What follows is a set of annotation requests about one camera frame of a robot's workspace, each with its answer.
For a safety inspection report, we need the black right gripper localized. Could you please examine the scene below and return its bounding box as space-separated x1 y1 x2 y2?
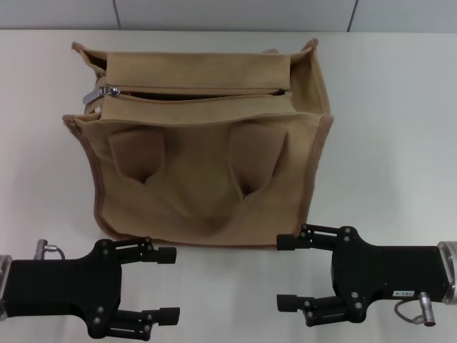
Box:
276 223 448 329

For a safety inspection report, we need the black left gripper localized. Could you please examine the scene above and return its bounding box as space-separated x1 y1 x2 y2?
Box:
1 239 124 339

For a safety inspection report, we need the khaki canvas food bag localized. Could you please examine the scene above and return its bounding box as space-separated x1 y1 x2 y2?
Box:
62 38 335 249

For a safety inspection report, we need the silver metal zipper pull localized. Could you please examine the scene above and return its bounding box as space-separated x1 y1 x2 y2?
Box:
82 85 121 106

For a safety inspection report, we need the left gripper cable with plug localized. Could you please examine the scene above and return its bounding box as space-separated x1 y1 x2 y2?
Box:
34 239 67 262

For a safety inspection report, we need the gripper cable with plug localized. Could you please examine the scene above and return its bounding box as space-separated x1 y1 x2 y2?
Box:
393 291 439 328
34 239 67 262

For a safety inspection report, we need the right gripper cable with plug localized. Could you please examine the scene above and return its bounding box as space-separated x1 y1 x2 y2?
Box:
393 291 439 328

